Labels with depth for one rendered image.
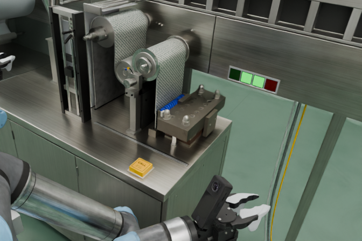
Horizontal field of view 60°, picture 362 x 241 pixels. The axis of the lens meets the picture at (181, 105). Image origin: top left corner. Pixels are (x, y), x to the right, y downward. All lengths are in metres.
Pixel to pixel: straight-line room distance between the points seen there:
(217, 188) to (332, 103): 0.90
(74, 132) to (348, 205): 2.16
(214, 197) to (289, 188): 2.12
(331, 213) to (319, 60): 1.57
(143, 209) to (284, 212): 1.40
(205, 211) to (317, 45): 0.92
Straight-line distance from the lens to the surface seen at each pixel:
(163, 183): 1.28
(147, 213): 1.42
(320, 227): 2.60
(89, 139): 1.51
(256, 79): 1.51
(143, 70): 1.37
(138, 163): 1.33
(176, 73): 1.52
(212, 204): 0.69
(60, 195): 0.68
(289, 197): 2.71
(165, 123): 1.39
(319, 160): 1.82
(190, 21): 1.59
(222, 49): 1.54
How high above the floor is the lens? 1.79
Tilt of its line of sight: 30 degrees down
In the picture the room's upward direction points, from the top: 5 degrees clockwise
